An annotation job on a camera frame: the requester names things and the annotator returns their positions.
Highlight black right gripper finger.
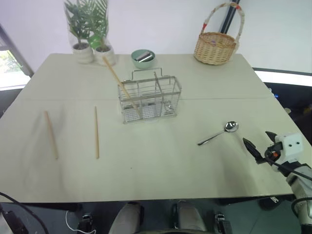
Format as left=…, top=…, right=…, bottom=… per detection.
left=242, top=137, right=266, bottom=165
left=265, top=131, right=277, bottom=144

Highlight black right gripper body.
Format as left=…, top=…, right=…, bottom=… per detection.
left=264, top=142, right=285, bottom=167

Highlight silver metal spoon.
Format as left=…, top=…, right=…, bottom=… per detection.
left=196, top=120, right=239, bottom=146

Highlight black side desk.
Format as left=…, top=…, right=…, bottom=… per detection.
left=252, top=66, right=312, bottom=147

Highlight grey rounded shape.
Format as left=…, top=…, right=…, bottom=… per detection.
left=175, top=199, right=208, bottom=233
left=108, top=202, right=145, bottom=234

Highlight pale green bowl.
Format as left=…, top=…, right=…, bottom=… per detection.
left=131, top=49, right=156, bottom=70

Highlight dark grey metal bar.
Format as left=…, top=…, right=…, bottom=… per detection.
left=136, top=54, right=155, bottom=62

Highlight wooden chopstick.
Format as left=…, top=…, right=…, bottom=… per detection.
left=44, top=111, right=59, bottom=160
left=102, top=56, right=142, bottom=116
left=94, top=106, right=100, bottom=159

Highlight potted plant in white pot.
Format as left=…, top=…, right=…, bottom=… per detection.
left=87, top=0, right=116, bottom=66
left=63, top=0, right=94, bottom=65

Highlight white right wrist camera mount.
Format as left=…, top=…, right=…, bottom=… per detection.
left=273, top=133, right=304, bottom=163

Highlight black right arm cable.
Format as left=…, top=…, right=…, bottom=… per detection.
left=264, top=155, right=312, bottom=182

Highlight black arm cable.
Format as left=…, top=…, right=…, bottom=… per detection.
left=264, top=155, right=312, bottom=182
left=0, top=192, right=50, bottom=234

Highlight black floor bracket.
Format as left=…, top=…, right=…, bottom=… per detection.
left=213, top=212, right=234, bottom=234
left=77, top=213, right=95, bottom=234

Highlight wicker basket with handle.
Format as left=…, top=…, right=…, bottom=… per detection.
left=193, top=1, right=246, bottom=66

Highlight silver wire cutlery basket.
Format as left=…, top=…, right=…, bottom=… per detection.
left=117, top=67, right=182, bottom=124

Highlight black vertical post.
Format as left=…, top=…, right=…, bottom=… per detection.
left=220, top=0, right=241, bottom=35

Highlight thin white cable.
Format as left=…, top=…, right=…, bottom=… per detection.
left=65, top=210, right=96, bottom=234

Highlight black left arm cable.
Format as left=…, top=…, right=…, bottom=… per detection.
left=0, top=192, right=50, bottom=234

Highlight window with dark frame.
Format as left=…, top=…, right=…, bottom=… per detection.
left=0, top=23, right=34, bottom=91

